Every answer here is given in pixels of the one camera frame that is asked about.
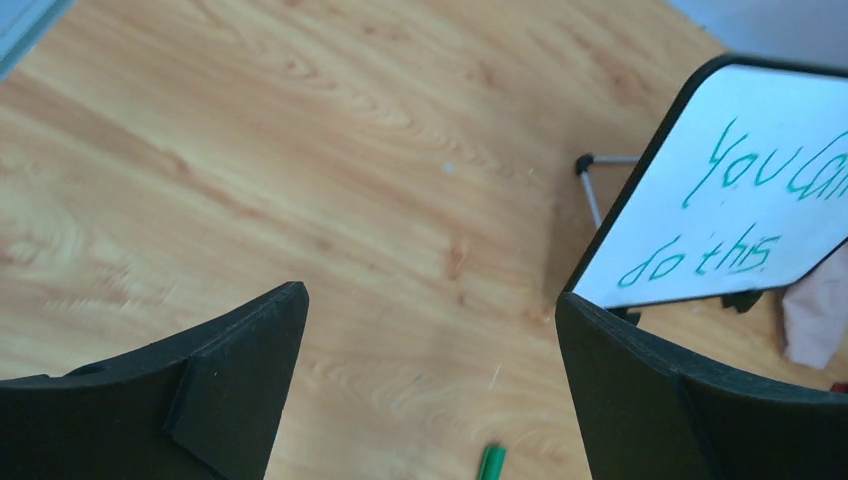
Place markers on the small black-framed whiteboard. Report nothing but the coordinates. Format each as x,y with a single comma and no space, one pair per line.
742,188

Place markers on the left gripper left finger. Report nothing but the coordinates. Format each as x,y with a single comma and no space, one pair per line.
204,403

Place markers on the pink shorts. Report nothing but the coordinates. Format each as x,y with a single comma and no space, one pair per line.
815,313

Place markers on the green marker cap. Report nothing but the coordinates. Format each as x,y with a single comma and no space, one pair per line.
492,462

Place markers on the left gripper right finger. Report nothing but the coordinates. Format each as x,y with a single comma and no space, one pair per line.
648,408

